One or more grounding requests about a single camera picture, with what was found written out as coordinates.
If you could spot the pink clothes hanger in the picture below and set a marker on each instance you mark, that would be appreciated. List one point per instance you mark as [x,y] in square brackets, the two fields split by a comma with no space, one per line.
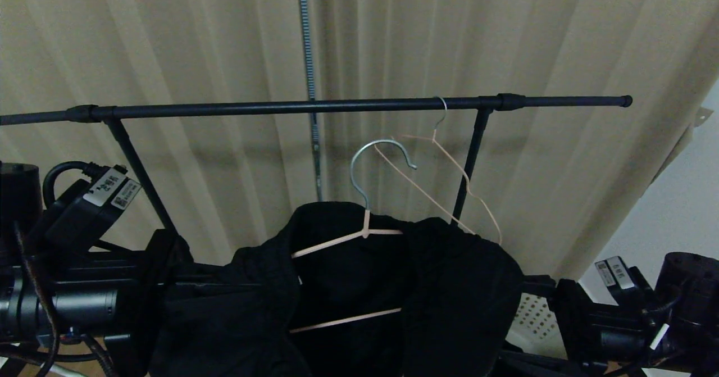
[365,146]
[449,156]

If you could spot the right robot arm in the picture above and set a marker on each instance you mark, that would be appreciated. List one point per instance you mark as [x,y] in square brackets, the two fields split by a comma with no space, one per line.
[691,287]

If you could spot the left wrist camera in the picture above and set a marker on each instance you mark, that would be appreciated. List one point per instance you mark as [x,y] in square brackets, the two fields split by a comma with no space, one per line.
[90,208]

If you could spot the beige curtain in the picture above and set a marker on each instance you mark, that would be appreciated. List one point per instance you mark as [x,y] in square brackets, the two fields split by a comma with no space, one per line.
[168,28]

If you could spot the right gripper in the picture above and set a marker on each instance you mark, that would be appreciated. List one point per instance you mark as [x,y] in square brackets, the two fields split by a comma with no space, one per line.
[578,326]

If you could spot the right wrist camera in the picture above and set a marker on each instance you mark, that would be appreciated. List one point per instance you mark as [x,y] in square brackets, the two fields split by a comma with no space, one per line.
[618,278]

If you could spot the black clothes rack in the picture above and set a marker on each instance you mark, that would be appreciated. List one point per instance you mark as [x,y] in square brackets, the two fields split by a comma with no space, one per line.
[281,107]

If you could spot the white laundry basket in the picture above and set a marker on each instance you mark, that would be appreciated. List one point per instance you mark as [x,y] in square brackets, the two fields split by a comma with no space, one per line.
[533,321]

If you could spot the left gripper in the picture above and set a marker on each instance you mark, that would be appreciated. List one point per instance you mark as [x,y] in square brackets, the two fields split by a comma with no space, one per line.
[90,304]

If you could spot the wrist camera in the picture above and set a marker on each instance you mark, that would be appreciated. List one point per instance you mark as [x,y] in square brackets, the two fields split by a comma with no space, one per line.
[90,208]
[618,278]

